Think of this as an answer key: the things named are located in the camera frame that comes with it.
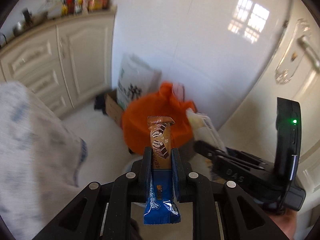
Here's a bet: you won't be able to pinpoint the brown blue snack bar wrapper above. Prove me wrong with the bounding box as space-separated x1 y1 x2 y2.
144 116 181 225

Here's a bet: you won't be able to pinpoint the orange trash bag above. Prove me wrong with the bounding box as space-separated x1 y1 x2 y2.
121 82 196 155

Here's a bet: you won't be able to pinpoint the cream lower kitchen cabinets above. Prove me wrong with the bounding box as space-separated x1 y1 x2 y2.
1 5 117 117

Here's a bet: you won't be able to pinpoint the person's right hand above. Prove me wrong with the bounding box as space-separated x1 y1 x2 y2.
268 209 298 239

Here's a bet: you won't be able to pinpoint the clear bag yellow contents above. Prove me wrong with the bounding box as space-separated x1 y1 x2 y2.
186 108 227 152

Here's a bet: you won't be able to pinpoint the white rice sack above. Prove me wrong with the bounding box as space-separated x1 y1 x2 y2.
117 53 162 110

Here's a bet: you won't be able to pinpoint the cardboard box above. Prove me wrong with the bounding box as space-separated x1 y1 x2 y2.
105 89 124 127

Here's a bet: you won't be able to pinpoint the dark soy sauce bottle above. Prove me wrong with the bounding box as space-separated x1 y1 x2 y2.
65 0 75 15

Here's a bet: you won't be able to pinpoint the white door with handle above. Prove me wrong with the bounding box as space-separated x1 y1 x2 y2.
219 0 319 239

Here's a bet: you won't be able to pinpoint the steel wok with handle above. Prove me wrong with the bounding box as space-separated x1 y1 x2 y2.
12 8 48 37

